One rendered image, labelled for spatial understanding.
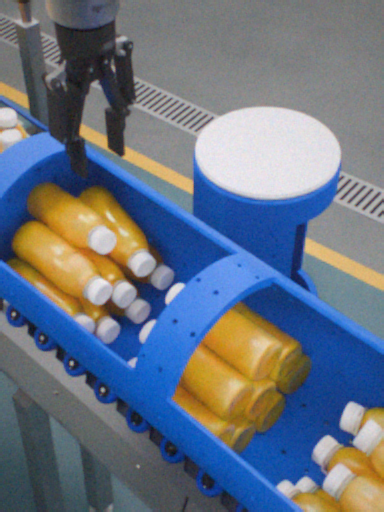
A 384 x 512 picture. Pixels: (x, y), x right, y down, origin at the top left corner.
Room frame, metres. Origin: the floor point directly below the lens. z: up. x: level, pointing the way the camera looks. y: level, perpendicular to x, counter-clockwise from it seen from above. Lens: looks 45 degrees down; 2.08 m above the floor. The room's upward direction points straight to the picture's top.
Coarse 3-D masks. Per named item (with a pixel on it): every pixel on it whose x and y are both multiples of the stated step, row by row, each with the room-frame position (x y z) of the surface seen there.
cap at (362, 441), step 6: (372, 420) 0.64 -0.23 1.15; (366, 426) 0.63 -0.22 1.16; (372, 426) 0.63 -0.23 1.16; (378, 426) 0.63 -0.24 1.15; (360, 432) 0.62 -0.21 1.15; (366, 432) 0.62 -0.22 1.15; (372, 432) 0.62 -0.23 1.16; (378, 432) 0.62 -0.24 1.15; (360, 438) 0.62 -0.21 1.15; (366, 438) 0.62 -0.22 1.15; (372, 438) 0.61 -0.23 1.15; (354, 444) 0.62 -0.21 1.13; (360, 444) 0.61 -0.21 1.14; (366, 444) 0.61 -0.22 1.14; (360, 450) 0.61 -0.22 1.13
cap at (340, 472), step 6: (336, 468) 0.59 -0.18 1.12; (342, 468) 0.59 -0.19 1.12; (330, 474) 0.58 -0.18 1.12; (336, 474) 0.58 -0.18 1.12; (342, 474) 0.58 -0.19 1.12; (348, 474) 0.59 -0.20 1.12; (330, 480) 0.58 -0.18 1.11; (336, 480) 0.58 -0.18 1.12; (324, 486) 0.58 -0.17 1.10; (330, 486) 0.57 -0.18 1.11; (336, 486) 0.57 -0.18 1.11; (330, 492) 0.57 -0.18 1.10
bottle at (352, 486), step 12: (348, 480) 0.58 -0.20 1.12; (360, 480) 0.57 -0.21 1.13; (372, 480) 0.57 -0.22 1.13; (336, 492) 0.57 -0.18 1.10; (348, 492) 0.56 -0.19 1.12; (360, 492) 0.55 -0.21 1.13; (372, 492) 0.55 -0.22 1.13; (348, 504) 0.55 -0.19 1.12; (360, 504) 0.54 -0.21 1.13; (372, 504) 0.54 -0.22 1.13
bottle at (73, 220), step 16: (32, 192) 1.09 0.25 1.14; (48, 192) 1.08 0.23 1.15; (64, 192) 1.08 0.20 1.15; (32, 208) 1.07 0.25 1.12; (48, 208) 1.05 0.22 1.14; (64, 208) 1.04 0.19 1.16; (80, 208) 1.03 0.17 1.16; (48, 224) 1.04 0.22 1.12; (64, 224) 1.01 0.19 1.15; (80, 224) 1.00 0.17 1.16; (96, 224) 1.00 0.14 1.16; (80, 240) 0.98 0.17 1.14
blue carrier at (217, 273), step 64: (0, 192) 1.01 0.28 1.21; (128, 192) 1.13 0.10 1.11; (0, 256) 1.05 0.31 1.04; (192, 256) 1.02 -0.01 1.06; (64, 320) 0.83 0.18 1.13; (128, 320) 0.97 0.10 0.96; (192, 320) 0.75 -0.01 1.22; (320, 320) 0.84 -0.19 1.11; (128, 384) 0.73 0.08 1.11; (320, 384) 0.80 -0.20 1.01; (192, 448) 0.64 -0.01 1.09; (256, 448) 0.72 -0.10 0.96
